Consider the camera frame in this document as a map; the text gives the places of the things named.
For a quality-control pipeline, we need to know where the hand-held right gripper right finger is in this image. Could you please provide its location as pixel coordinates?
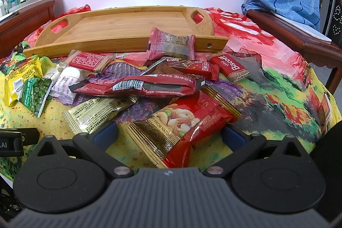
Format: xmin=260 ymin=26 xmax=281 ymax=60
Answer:
xmin=203 ymin=123 xmax=310 ymax=179

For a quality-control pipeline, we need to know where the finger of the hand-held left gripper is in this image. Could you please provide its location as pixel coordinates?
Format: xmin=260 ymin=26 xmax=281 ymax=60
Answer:
xmin=0 ymin=128 xmax=40 ymax=149

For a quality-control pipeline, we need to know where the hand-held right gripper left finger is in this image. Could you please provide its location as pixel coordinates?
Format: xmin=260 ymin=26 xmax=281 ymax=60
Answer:
xmin=33 ymin=121 xmax=134 ymax=179

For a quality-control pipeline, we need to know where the gold foil packet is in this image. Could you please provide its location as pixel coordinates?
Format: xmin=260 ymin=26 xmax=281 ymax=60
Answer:
xmin=63 ymin=96 xmax=138 ymax=135

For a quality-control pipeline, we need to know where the red and gold nut packet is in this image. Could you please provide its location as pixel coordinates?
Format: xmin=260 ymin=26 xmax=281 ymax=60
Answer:
xmin=125 ymin=85 xmax=242 ymax=169

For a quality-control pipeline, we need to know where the green pea packet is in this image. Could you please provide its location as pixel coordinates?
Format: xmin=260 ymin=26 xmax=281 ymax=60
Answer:
xmin=19 ymin=77 xmax=53 ymax=118

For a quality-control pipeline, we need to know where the long dark red barcode packet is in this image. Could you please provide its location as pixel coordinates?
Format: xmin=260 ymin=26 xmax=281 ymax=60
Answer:
xmin=69 ymin=74 xmax=207 ymax=98

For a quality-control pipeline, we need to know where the white candy packet red print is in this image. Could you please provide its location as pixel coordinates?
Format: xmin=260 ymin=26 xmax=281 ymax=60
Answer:
xmin=49 ymin=66 xmax=88 ymax=105

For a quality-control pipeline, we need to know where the yellow snack packet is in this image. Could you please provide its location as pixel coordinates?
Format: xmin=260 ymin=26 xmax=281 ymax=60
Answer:
xmin=4 ymin=56 xmax=44 ymax=107

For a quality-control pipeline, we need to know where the clear white candy packet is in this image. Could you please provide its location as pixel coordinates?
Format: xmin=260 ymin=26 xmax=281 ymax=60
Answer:
xmin=44 ymin=62 xmax=67 ymax=79

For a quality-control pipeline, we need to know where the small dark red packet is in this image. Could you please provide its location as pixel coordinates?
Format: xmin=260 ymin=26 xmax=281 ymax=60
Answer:
xmin=167 ymin=59 xmax=220 ymax=81

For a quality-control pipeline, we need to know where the red label biscuit packet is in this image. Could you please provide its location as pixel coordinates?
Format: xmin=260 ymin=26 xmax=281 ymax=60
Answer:
xmin=65 ymin=50 xmax=116 ymax=74

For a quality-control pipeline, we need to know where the brown sachet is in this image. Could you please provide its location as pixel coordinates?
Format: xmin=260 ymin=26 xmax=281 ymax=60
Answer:
xmin=139 ymin=56 xmax=182 ymax=77

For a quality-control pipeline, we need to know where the wooden serving tray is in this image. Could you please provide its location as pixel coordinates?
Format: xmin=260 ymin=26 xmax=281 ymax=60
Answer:
xmin=23 ymin=5 xmax=229 ymax=59

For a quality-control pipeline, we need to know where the colourful printed blanket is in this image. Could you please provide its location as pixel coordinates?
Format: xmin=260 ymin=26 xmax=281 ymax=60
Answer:
xmin=0 ymin=5 xmax=337 ymax=183

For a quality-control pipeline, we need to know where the red caramel biscuit packet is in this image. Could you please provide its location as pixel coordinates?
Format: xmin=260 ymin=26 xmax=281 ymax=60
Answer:
xmin=209 ymin=52 xmax=250 ymax=83

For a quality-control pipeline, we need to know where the pink mosaic snack packet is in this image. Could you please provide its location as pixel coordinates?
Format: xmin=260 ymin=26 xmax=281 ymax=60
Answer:
xmin=146 ymin=27 xmax=196 ymax=61

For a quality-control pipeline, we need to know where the dark wooden headboard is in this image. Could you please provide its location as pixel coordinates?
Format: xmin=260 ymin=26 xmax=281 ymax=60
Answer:
xmin=0 ymin=0 xmax=65 ymax=59

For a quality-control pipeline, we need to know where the dark wooden side furniture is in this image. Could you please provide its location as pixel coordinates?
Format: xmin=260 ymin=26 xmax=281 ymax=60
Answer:
xmin=246 ymin=9 xmax=342 ymax=93

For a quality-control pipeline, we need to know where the white flat panel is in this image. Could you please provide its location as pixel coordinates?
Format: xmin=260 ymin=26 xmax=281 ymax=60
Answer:
xmin=276 ymin=13 xmax=332 ymax=41

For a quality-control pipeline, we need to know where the small white pump bottle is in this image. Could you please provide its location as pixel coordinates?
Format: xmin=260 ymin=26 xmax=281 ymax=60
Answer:
xmin=0 ymin=0 xmax=10 ymax=16

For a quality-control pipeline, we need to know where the white plastic tray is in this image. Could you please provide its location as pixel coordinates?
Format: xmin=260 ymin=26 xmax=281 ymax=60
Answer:
xmin=8 ymin=0 xmax=59 ymax=13

